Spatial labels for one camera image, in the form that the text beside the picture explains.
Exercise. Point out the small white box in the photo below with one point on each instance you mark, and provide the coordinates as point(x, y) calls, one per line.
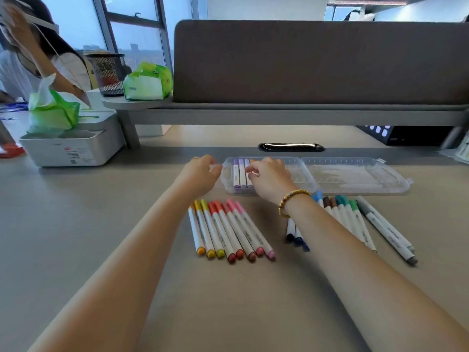
point(99, 100)

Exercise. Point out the person's right forearm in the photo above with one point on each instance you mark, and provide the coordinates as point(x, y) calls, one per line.
point(373, 285)

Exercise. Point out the purple-ended white marker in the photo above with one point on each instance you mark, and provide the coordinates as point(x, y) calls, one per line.
point(236, 175)

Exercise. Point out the person's left forearm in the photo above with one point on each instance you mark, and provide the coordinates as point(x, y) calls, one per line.
point(110, 282)

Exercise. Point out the clear plastic marker case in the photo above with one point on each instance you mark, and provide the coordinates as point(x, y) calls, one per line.
point(348, 175)

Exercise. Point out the dark window frame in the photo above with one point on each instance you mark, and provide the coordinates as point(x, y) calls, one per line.
point(133, 21)

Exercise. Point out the person's right hand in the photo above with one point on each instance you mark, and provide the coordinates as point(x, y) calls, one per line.
point(271, 177)

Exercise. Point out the group of cool-coloured white markers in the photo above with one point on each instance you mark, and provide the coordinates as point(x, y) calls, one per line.
point(388, 229)

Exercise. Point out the white headset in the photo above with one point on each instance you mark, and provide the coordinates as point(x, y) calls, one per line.
point(40, 22)

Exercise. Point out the lilac-ended white marker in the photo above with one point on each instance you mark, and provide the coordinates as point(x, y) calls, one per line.
point(242, 175)
point(247, 168)

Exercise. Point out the linear ceiling light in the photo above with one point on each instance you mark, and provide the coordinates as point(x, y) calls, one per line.
point(366, 2)

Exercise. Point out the white tissue paper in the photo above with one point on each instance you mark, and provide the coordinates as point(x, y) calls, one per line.
point(449, 155)

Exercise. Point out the red flat object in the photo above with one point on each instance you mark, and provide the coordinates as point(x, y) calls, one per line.
point(11, 150)

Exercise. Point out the white desk organizer box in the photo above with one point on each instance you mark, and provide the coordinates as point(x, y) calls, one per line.
point(73, 152)

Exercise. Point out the brown fabric desk divider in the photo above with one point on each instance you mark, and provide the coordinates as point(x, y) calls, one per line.
point(318, 62)

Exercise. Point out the black smartphone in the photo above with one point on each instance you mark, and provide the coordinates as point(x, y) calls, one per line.
point(291, 147)

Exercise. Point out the group of warm-coloured white markers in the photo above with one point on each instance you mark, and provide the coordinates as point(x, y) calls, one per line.
point(220, 230)

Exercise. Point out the grey desk riser shelf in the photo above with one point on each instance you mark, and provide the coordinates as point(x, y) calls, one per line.
point(293, 116)
point(4, 133)

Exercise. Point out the black mesh pen holder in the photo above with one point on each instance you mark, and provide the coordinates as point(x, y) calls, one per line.
point(108, 75)

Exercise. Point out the crumpled green tissue pack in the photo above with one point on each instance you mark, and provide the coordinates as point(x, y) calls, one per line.
point(53, 113)

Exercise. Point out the person's left hand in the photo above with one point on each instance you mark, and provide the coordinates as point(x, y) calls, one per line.
point(198, 177)

